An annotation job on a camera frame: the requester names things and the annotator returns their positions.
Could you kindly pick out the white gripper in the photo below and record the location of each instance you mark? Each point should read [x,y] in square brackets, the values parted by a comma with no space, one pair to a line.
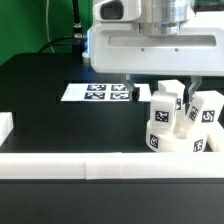
[196,51]

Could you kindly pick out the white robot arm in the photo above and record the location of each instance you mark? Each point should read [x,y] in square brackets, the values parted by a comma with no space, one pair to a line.
[165,17]

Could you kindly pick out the white sheet with tags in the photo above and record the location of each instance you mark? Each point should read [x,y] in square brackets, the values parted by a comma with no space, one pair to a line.
[95,92]

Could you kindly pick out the white front fence rail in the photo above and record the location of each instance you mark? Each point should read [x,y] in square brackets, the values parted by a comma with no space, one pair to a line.
[95,166]

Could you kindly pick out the white fence rail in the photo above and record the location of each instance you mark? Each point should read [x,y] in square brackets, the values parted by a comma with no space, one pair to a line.
[6,125]
[95,166]

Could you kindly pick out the white left fence rail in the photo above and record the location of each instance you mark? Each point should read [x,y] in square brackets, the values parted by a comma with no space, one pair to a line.
[6,125]

